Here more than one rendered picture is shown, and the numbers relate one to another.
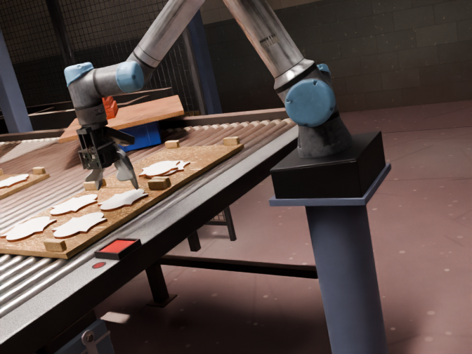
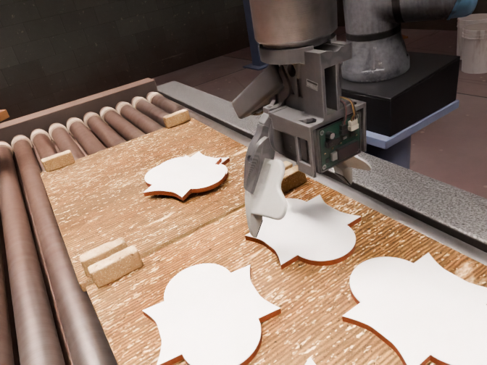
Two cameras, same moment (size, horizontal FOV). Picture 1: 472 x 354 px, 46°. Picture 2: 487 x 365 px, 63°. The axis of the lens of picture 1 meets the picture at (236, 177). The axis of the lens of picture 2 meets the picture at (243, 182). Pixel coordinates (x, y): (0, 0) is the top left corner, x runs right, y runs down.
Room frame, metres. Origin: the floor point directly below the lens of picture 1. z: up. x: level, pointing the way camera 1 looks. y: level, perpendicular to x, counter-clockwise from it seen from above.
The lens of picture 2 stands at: (1.38, 0.70, 1.25)
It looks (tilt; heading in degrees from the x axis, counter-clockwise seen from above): 30 degrees down; 298
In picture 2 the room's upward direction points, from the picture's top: 11 degrees counter-clockwise
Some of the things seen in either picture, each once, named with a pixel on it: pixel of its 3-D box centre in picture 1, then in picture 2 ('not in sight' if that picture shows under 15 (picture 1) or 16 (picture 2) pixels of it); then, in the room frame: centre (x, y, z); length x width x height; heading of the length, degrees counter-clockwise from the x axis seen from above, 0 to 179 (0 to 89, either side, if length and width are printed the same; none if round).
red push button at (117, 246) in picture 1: (118, 248); not in sight; (1.19, 0.30, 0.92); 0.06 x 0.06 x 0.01; 55
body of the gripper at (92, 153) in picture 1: (97, 145); (307, 103); (1.48, 0.34, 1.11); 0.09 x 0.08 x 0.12; 146
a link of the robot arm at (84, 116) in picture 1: (92, 114); (296, 15); (1.49, 0.33, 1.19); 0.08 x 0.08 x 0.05
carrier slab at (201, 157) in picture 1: (168, 166); (154, 177); (1.82, 0.21, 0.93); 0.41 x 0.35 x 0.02; 144
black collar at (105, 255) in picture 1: (118, 248); not in sight; (1.19, 0.30, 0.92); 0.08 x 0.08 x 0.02; 55
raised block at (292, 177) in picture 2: (157, 184); (288, 179); (1.56, 0.23, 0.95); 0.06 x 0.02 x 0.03; 56
